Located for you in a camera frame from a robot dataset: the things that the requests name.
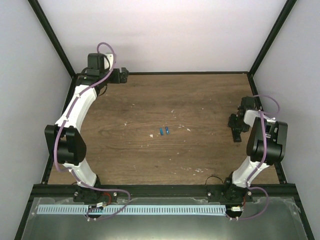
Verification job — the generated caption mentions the black remote control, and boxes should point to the black remote control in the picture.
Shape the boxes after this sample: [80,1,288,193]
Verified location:
[231,128,242,143]

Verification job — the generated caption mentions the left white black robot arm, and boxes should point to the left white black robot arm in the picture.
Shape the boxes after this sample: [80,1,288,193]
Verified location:
[44,52,129,202]

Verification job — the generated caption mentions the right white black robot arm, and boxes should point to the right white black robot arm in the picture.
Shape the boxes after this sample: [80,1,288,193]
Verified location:
[222,95,288,202]

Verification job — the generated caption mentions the metal sheet front panel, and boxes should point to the metal sheet front panel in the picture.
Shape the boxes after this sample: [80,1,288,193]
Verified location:
[22,197,308,240]

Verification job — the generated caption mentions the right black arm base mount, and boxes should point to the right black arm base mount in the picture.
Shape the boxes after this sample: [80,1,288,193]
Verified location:
[206,184,249,203]

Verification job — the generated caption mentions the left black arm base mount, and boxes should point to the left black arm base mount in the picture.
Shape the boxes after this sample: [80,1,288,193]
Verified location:
[73,186,118,204]

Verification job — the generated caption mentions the black aluminium frame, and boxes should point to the black aluminium frame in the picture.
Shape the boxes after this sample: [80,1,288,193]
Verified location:
[13,0,316,240]

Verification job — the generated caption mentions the light blue slotted cable duct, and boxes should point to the light blue slotted cable duct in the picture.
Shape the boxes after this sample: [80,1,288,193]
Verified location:
[36,204,226,216]

